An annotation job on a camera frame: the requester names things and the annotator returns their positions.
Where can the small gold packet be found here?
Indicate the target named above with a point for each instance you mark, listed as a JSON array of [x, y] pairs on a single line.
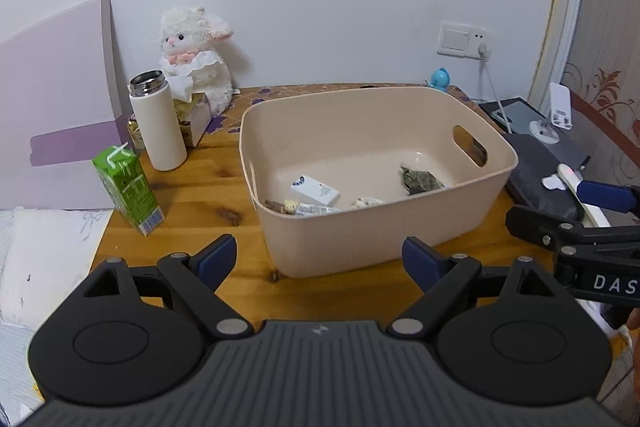
[[134, 134]]

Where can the white wall switch socket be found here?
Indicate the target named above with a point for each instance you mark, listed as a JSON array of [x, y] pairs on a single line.
[[457, 39]]

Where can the floral fabric scrunchie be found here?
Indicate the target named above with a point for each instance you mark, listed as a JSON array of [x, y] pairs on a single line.
[[366, 203]]

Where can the white thermos bottle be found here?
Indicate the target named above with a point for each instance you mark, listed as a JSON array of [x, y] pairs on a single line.
[[157, 127]]

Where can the white pillow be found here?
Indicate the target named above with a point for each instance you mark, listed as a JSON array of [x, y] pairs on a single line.
[[50, 262]]

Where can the white plush sheep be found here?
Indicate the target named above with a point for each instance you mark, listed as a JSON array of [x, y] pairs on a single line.
[[195, 37]]

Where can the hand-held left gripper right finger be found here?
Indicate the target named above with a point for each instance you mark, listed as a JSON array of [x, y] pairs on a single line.
[[420, 259]]

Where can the white oval tag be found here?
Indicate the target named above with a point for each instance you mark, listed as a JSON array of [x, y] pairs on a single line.
[[552, 183]]

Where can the yellow-green tissue box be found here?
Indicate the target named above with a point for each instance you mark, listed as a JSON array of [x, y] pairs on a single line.
[[194, 119]]

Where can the white folding desk lamp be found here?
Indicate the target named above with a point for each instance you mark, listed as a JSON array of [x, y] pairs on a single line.
[[570, 174]]

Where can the small white box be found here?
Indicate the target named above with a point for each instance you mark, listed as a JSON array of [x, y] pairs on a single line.
[[315, 191]]

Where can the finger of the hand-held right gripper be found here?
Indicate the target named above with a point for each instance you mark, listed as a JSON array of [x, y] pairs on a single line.
[[530, 222], [605, 197]]

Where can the dark grey tablet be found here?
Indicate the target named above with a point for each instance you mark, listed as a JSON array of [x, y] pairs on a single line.
[[520, 114]]

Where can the beige plastic storage bin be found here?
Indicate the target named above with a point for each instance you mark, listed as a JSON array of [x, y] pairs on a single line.
[[350, 247]]

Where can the white phone stand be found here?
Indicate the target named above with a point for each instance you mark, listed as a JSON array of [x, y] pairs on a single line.
[[560, 102]]

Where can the blue toy figurine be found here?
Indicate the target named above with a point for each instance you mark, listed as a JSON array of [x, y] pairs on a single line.
[[438, 79]]

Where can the green drink carton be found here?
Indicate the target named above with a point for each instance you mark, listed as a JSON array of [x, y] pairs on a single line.
[[127, 189]]

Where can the light bed sheet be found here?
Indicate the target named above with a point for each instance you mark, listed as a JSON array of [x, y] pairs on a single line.
[[12, 357]]

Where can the brown packet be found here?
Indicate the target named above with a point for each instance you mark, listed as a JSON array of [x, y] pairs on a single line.
[[272, 205]]

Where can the green snack packet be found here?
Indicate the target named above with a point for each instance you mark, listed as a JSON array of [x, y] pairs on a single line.
[[420, 181]]

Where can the purple patterned table mat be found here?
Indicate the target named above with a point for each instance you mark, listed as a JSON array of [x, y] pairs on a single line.
[[225, 117]]

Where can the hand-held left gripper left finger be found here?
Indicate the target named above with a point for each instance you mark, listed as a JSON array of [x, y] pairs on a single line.
[[217, 257]]

